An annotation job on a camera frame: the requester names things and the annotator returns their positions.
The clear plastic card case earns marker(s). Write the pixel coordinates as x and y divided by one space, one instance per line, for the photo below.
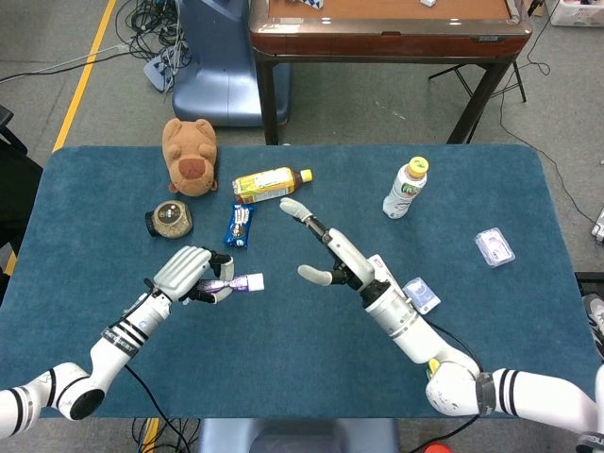
494 247

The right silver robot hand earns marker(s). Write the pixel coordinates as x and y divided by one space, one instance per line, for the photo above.
351 257

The blue power strip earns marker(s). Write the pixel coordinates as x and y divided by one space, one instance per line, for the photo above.
160 71

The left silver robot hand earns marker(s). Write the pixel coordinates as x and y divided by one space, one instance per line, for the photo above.
181 273

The yellow plastic box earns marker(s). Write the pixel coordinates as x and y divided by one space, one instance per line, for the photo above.
432 367

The small purple white packet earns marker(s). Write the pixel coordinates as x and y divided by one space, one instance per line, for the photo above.
422 295

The blue cookie snack packet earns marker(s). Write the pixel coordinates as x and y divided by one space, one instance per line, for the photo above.
239 224

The grey blue robot torso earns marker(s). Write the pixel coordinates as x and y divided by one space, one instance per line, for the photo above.
297 436

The white floor device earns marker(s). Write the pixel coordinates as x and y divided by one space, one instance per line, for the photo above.
598 232

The blue cloth-covered table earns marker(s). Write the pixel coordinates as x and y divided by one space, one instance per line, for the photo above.
283 358

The glass seed jar black lid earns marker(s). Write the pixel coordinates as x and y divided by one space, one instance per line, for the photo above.
169 219

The red round button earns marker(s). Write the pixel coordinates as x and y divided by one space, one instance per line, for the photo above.
436 448

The white floral toothpaste tube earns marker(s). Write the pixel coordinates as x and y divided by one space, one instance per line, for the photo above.
380 263

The grey sneaker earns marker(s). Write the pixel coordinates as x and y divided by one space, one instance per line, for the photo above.
595 325

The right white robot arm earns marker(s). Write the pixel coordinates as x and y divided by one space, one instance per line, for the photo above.
406 325

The brown mahjong table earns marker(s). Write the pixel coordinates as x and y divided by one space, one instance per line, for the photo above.
377 40

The blue white snake cube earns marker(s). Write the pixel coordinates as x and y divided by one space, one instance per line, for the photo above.
311 4

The brown plush capybara toy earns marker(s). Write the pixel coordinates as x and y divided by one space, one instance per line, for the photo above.
189 156

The black chair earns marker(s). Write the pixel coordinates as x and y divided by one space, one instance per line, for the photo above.
16 198

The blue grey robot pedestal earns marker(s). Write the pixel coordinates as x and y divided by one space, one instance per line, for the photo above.
222 71

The purple toothpaste tube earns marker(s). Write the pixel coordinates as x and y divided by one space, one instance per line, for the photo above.
255 282

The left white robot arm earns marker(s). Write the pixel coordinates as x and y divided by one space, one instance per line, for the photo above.
113 354

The white drink bottle yellow cap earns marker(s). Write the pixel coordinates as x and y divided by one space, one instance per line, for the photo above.
403 193

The white storage box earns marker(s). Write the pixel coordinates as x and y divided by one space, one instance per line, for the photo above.
578 14

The yellow label tea bottle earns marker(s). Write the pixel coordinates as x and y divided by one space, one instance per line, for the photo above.
264 185

